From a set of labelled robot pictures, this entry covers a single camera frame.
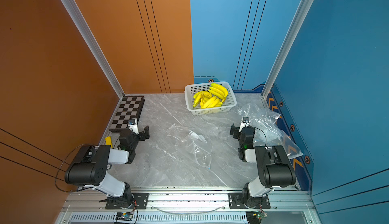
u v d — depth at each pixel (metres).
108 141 0.95
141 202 0.73
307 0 0.73
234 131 0.87
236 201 0.72
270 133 0.79
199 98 1.07
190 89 1.16
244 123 0.80
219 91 1.15
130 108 1.08
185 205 0.74
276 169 0.45
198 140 0.87
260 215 0.70
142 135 0.85
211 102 1.05
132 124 0.81
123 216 0.72
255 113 0.99
